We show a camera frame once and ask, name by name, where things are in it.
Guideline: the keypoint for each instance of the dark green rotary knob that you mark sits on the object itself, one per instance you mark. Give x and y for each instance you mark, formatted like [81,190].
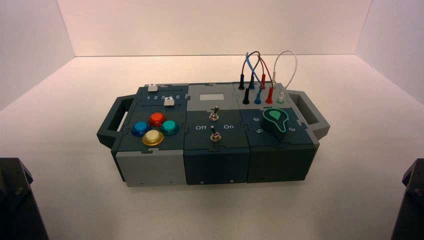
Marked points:
[273,125]

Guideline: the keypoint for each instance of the blue round push button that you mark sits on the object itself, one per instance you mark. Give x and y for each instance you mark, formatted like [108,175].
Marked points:
[141,128]

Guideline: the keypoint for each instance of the yellow round push button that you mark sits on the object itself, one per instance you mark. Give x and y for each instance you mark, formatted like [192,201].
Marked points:
[152,137]

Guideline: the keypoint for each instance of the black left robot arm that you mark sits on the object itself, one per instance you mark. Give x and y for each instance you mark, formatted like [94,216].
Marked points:
[15,205]

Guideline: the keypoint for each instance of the white slider cap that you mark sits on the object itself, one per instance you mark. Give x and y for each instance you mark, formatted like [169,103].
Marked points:
[169,102]
[152,88]

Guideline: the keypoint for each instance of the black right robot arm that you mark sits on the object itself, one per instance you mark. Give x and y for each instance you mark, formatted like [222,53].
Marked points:
[410,212]

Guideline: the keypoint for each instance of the teal round push button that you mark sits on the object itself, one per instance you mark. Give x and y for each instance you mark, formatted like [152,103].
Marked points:
[169,126]

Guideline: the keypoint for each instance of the metal toggle switch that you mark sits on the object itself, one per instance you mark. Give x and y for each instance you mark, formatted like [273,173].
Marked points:
[214,116]
[216,136]

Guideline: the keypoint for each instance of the red round push button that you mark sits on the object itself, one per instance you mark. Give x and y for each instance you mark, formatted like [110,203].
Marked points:
[157,118]

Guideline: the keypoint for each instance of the dark teal grey task box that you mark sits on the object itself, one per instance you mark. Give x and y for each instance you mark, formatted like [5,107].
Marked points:
[215,159]

